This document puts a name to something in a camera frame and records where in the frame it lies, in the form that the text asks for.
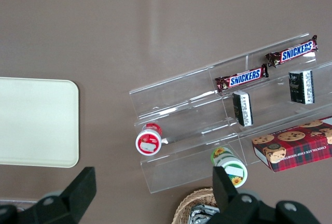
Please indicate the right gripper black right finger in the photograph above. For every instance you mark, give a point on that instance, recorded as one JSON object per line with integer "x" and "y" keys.
{"x": 233, "y": 208}

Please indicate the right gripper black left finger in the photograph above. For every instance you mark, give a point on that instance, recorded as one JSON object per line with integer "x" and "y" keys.
{"x": 75, "y": 198}

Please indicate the tan oval wicker basket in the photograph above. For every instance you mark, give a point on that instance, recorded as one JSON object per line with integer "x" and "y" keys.
{"x": 185, "y": 206}

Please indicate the beige rectangular tray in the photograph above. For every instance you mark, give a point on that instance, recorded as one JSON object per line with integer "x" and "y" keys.
{"x": 36, "y": 123}

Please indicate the stacked aluminium foil containers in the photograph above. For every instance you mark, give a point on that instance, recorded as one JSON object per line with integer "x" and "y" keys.
{"x": 201, "y": 213}

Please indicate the green sunflower yogurt cup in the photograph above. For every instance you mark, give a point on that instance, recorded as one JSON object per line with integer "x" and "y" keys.
{"x": 233, "y": 168}

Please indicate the clear acrylic bottle rack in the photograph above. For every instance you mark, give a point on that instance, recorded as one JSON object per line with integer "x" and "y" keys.
{"x": 26, "y": 202}

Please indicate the red tartan cookie box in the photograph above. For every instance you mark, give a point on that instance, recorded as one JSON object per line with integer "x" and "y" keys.
{"x": 298, "y": 148}

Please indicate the red white yogurt cup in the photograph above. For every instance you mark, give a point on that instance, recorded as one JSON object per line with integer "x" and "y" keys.
{"x": 148, "y": 142}

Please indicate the small black white box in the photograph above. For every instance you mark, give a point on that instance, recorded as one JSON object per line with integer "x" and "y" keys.
{"x": 302, "y": 86}
{"x": 242, "y": 108}

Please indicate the clear acrylic stepped shelf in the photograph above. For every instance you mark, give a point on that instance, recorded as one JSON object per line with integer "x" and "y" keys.
{"x": 186, "y": 115}

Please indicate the Snickers chocolate bar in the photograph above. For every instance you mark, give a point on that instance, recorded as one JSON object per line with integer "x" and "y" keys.
{"x": 293, "y": 52}
{"x": 242, "y": 78}

